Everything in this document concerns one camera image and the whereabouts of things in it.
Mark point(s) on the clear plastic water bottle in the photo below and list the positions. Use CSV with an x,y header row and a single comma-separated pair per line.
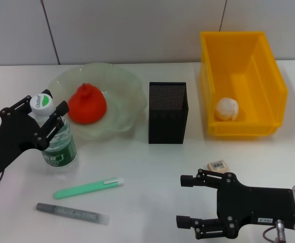
x,y
61,152

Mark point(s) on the yellow plastic bin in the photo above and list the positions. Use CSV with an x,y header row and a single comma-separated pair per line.
x,y
269,83

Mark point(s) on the red pomegranate-shaped toy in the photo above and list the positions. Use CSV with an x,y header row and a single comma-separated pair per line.
x,y
86,106

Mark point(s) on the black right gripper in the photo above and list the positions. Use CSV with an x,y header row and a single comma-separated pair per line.
x,y
251,205

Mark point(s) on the white paper ball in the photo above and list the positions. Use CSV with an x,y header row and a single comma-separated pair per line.
x,y
227,108

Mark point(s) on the pale green glass fruit plate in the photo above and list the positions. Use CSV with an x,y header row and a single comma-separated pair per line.
x,y
127,83

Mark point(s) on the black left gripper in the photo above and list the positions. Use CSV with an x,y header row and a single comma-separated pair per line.
x,y
13,136

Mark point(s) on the grey marker pen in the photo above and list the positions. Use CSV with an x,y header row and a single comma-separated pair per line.
x,y
69,211

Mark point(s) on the mint green pen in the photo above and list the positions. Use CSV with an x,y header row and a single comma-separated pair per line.
x,y
86,188

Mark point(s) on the black mesh pen holder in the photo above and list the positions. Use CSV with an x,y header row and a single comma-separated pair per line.
x,y
167,121

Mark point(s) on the beige eraser with barcode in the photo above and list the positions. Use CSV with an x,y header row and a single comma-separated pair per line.
x,y
218,165

